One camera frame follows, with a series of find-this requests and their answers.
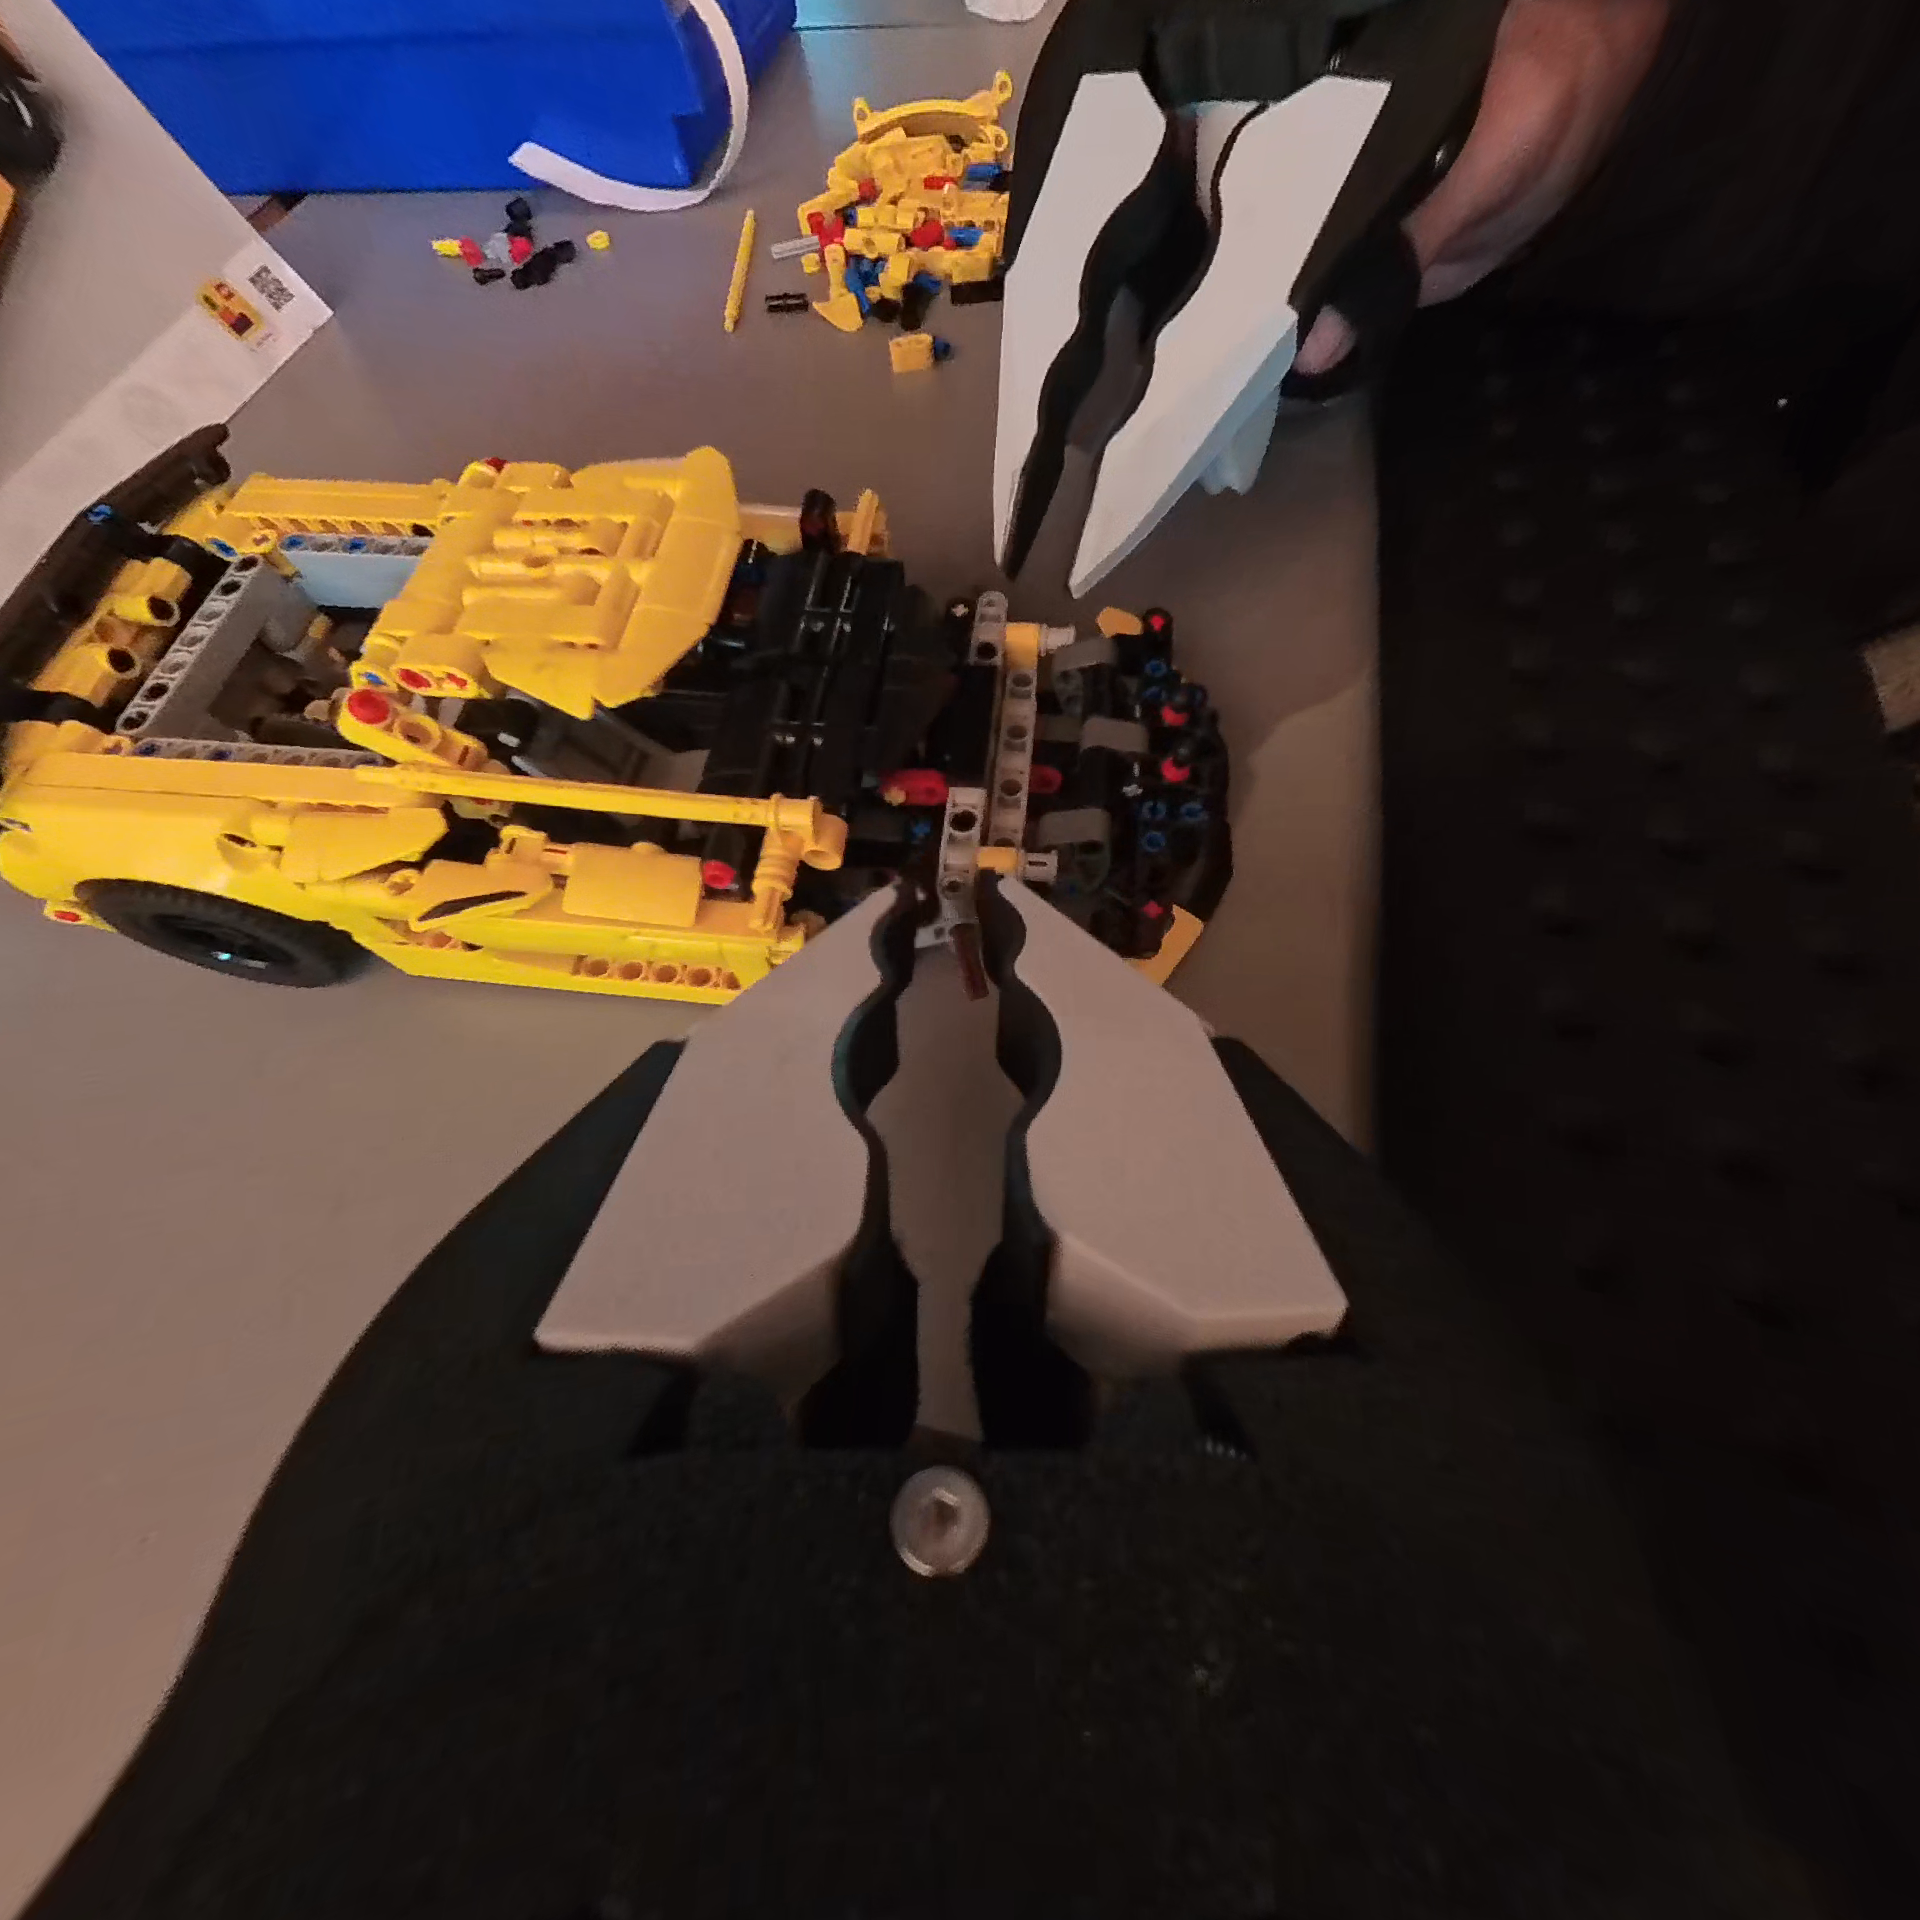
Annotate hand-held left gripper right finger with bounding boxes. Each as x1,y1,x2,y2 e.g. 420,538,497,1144
969,872,1350,1450

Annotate yellow toy brick car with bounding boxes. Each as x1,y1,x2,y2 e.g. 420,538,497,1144
0,422,1235,1007

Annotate small heap of black bricks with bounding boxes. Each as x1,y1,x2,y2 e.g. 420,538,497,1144
431,193,614,289

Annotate blue fabric bag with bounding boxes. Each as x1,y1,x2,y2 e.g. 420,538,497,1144
52,0,798,211

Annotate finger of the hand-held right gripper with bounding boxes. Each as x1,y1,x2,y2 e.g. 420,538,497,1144
990,70,1180,585
1066,75,1395,600

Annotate person's right hand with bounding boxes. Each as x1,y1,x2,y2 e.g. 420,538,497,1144
1294,0,1679,377

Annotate pile of small toy bricks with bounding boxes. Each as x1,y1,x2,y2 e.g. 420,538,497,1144
772,70,1022,336

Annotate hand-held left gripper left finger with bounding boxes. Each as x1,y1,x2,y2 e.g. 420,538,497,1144
532,896,923,1450

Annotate white instruction booklet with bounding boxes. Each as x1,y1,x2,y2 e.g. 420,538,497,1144
0,0,337,563

